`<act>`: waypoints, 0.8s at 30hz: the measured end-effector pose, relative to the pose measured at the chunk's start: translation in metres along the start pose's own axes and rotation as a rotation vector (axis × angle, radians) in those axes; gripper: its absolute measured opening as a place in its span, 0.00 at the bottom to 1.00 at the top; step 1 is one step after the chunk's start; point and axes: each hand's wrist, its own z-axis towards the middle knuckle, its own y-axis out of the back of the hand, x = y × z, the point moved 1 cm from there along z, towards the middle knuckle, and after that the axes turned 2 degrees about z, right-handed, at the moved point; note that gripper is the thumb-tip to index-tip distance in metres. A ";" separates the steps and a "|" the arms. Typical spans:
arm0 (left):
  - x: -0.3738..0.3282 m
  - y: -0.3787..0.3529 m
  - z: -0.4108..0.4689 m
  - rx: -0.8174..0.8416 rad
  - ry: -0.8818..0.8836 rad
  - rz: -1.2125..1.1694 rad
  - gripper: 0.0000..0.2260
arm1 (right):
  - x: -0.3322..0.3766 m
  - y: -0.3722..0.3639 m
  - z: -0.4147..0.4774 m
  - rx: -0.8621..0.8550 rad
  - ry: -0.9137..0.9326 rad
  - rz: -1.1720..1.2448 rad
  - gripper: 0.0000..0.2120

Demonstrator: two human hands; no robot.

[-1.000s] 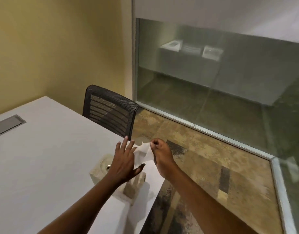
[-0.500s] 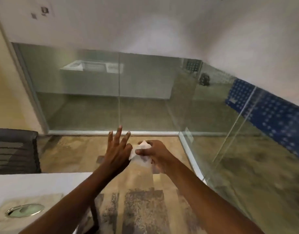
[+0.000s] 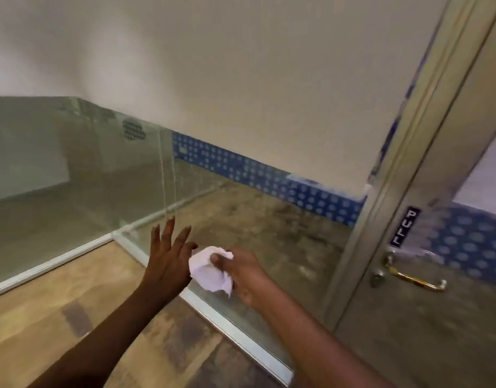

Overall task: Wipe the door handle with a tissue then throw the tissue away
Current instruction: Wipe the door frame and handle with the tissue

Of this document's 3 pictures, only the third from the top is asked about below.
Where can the person's left hand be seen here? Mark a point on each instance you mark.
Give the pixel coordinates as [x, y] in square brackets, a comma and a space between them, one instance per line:
[167, 270]

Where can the person's right hand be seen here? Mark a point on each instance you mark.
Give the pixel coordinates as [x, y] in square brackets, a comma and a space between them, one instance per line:
[248, 274]

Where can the white tissue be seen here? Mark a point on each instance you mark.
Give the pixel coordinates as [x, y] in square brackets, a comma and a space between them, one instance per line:
[205, 274]

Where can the person's left forearm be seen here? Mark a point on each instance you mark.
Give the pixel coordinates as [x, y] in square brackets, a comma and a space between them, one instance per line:
[102, 347]

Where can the person's right forearm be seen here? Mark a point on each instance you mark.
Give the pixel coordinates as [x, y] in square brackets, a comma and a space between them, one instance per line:
[312, 343]

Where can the blue pull sign sticker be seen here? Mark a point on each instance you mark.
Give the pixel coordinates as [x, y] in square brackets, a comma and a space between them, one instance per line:
[405, 227]

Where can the metal framed glass door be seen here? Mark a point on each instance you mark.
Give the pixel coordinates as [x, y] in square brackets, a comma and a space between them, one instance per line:
[450, 157]

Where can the metal lock cylinder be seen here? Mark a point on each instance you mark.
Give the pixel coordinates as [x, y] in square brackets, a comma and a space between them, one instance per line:
[378, 278]

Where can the large white paper sheet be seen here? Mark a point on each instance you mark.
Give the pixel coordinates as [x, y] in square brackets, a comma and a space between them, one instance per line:
[486, 177]
[231, 76]

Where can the glass partition wall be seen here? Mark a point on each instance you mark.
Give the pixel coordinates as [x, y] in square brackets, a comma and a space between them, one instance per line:
[50, 238]

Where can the metal door frame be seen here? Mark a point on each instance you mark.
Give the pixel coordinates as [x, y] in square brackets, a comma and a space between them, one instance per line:
[417, 117]

